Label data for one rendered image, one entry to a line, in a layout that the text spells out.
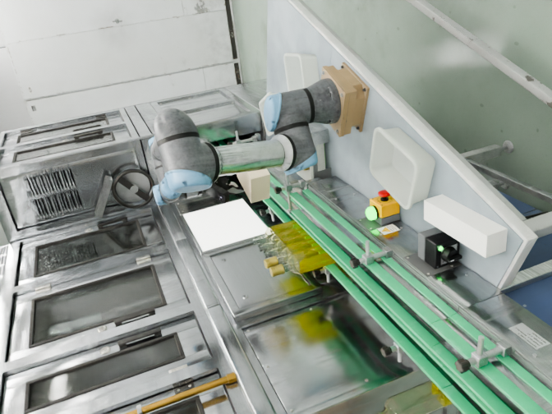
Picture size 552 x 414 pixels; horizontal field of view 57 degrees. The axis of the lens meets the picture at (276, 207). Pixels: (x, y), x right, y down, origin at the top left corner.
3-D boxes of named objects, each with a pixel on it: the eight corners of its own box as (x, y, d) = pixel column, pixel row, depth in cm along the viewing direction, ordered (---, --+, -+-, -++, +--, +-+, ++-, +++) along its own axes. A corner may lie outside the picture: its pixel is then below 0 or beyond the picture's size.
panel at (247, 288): (245, 201, 262) (180, 218, 253) (244, 196, 261) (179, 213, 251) (323, 292, 186) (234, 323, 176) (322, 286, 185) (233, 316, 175)
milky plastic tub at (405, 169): (399, 117, 154) (374, 124, 151) (445, 157, 138) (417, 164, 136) (391, 164, 165) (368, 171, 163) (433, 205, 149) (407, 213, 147)
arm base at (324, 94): (321, 71, 173) (294, 76, 170) (342, 88, 161) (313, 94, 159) (320, 112, 182) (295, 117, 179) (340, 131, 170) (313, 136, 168)
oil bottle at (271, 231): (313, 226, 206) (264, 241, 200) (312, 213, 204) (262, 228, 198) (319, 232, 202) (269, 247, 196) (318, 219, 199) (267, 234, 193)
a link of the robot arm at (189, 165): (315, 120, 166) (168, 133, 131) (328, 164, 165) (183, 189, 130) (292, 132, 175) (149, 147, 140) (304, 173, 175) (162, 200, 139)
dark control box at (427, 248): (441, 248, 148) (417, 256, 146) (442, 223, 145) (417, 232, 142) (461, 261, 141) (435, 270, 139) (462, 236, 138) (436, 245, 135)
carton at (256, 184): (254, 148, 195) (236, 153, 193) (269, 174, 185) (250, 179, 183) (255, 172, 204) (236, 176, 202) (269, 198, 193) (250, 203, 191)
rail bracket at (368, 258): (387, 251, 153) (347, 264, 150) (387, 230, 150) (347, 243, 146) (395, 258, 150) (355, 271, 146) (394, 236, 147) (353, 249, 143)
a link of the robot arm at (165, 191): (155, 167, 170) (154, 172, 181) (163, 199, 170) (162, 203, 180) (178, 162, 172) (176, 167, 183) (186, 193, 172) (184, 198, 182)
